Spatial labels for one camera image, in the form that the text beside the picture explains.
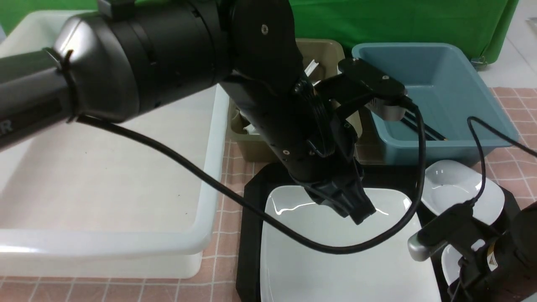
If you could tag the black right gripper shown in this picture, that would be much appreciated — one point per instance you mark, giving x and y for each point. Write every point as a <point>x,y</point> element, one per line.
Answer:
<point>487,274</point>

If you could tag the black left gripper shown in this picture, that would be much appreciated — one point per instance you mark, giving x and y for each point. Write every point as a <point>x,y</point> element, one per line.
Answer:
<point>335,181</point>

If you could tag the white oval bowl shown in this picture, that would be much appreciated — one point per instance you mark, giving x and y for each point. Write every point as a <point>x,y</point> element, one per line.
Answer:
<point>448,182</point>
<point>450,264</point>

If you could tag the white square plate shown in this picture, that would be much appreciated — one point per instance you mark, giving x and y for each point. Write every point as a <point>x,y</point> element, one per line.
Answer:
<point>290,272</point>

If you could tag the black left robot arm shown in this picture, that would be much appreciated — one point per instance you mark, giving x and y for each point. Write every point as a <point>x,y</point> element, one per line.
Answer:
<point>128,58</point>

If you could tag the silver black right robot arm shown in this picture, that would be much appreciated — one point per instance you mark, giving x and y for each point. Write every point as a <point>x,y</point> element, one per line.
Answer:
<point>523,230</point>

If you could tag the olive green plastic bin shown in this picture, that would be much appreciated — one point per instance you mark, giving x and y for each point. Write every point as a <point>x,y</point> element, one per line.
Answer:
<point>320,60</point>

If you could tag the blue plastic bin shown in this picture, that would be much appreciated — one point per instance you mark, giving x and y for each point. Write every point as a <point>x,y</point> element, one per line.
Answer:
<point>442,82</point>

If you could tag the pink checkered tablecloth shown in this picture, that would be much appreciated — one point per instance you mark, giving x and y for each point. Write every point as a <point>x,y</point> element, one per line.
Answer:
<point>509,167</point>

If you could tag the green cloth backdrop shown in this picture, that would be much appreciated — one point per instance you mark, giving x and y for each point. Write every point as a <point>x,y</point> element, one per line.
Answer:
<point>477,27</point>

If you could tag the large white plastic bin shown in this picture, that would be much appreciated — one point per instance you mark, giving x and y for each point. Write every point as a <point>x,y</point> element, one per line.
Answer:
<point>80,199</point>

